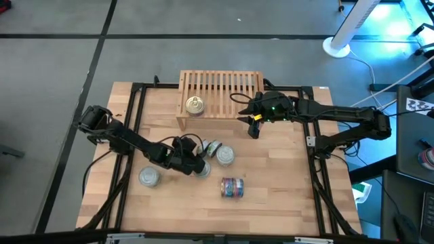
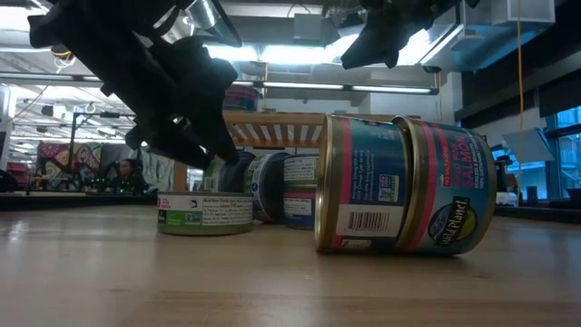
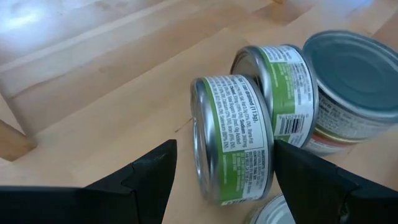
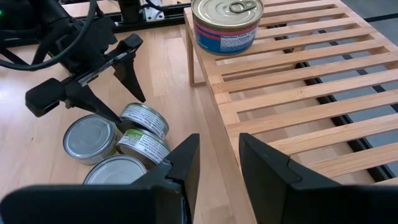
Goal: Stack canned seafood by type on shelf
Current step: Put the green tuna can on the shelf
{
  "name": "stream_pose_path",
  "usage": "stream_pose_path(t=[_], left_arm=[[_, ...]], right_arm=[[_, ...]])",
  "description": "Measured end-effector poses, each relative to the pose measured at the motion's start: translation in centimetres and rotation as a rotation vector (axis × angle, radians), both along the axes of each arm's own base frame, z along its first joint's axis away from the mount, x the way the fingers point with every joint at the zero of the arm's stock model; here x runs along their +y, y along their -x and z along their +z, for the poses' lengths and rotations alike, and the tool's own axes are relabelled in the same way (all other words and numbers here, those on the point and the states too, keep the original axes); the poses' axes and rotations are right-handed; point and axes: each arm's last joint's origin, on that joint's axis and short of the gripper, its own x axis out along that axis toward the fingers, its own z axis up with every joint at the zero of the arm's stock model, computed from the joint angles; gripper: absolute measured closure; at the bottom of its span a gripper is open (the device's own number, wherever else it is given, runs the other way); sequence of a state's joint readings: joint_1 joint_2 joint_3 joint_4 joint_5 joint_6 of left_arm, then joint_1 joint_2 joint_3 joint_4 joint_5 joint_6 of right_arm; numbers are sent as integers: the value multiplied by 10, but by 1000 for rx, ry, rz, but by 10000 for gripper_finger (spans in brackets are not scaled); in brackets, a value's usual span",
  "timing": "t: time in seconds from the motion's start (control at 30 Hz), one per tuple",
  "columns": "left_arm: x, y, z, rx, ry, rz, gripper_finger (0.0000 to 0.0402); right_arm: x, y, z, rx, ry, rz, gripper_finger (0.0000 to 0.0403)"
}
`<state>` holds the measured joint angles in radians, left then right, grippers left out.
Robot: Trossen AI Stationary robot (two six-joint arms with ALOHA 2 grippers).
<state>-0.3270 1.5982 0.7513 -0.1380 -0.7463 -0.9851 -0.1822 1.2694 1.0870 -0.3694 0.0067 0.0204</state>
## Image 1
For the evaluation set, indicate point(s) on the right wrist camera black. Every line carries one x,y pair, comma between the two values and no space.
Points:
275,99

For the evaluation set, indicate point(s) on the white fan stand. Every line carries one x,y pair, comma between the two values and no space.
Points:
354,23

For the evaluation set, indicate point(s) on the white green box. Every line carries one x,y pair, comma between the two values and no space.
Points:
361,191

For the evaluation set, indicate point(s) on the black desk foot bar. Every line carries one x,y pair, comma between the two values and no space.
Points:
373,169

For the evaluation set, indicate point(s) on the red object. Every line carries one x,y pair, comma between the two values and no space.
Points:
4,6

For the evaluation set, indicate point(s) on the grey chair foot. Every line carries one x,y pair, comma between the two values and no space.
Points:
12,152

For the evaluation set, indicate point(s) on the black office chair base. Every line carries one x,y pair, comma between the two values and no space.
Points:
420,30

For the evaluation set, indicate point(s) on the wooden slatted shelf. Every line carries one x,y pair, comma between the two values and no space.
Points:
220,72

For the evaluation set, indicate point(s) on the silver base bracket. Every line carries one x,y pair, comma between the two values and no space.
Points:
311,141

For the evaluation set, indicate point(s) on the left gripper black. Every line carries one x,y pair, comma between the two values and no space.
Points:
190,165

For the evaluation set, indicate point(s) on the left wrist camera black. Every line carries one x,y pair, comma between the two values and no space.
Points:
184,146

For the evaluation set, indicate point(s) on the colourful tape rolls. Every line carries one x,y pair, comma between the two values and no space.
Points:
428,158

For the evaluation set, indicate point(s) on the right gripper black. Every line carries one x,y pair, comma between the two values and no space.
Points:
274,116

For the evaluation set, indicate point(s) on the black aluminium table frame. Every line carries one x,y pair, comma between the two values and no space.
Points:
305,89

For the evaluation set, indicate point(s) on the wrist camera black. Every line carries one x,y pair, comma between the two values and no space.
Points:
184,146
275,99

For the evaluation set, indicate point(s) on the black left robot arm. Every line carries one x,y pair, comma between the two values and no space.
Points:
135,144

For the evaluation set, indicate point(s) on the black keyboard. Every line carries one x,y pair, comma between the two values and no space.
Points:
429,211

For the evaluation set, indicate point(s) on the silver aluminium rail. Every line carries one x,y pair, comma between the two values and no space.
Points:
313,240
125,237

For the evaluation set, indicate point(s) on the dark grey desk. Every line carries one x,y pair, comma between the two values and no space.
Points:
412,142

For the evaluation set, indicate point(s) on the white fiducial marker sheet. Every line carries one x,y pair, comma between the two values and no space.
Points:
418,105

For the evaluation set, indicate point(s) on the black desk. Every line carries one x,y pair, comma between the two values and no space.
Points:
400,200

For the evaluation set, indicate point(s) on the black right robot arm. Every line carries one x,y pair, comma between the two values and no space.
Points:
339,112

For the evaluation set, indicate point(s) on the black computer mouse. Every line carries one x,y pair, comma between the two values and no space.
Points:
405,228

